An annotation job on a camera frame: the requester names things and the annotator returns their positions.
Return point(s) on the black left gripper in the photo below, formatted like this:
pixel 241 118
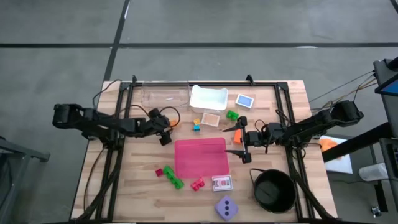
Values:
pixel 158 123

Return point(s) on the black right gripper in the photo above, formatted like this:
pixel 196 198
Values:
pixel 252 138

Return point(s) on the short green toy block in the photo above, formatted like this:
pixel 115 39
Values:
pixel 231 115

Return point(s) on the clear plastic bin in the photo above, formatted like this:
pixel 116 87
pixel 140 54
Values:
pixel 164 95

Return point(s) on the blue-backed playing card deck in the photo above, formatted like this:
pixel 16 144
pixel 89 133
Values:
pixel 244 101

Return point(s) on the pink translucent plastic bin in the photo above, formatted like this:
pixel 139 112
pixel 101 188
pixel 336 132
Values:
pixel 200 157

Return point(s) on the playing card box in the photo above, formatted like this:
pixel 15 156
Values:
pixel 222 183

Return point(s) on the small dark red block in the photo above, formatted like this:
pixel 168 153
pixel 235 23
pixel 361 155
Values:
pixel 159 172

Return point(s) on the white plastic bin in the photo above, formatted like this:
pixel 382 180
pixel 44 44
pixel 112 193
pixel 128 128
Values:
pixel 208 98

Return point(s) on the long green toy block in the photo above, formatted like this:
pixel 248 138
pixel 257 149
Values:
pixel 172 177

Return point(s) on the red two-stud toy block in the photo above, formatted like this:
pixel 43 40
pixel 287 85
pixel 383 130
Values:
pixel 197 184

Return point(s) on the purple foam die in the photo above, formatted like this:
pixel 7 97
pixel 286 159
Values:
pixel 226 208

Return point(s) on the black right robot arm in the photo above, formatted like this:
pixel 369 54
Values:
pixel 311 124

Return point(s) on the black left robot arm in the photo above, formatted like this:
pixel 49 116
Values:
pixel 93 123

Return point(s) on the black bucket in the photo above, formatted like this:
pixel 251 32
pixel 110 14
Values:
pixel 273 191

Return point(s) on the orange object on paper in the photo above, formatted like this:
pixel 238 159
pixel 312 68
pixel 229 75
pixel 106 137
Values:
pixel 329 144

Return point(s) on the white paper sheet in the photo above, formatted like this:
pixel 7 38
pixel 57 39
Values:
pixel 342 165

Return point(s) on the black equipment stand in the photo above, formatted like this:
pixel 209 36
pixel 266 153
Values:
pixel 357 141

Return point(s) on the white paper roll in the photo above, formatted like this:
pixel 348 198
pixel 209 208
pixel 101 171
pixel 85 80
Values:
pixel 371 172

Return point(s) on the grey metal cart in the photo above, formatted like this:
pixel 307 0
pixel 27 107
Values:
pixel 18 152

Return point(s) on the small caster wheel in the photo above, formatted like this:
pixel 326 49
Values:
pixel 376 211

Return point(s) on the blue-screen tablet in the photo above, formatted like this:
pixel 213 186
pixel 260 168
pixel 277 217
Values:
pixel 391 88

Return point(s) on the black aluminium table frame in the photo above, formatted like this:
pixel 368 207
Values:
pixel 264 84

